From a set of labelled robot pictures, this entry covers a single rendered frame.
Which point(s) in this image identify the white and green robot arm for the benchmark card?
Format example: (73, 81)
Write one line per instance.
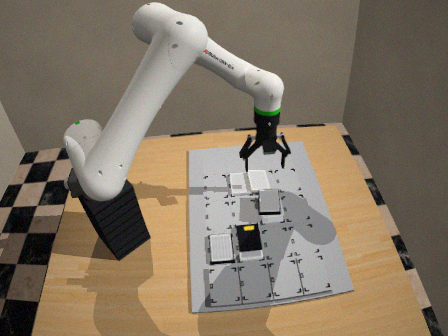
(102, 170)

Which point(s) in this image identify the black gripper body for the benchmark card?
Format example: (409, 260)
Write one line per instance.
(265, 133)

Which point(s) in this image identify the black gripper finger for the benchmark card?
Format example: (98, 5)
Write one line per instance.
(286, 152)
(245, 152)

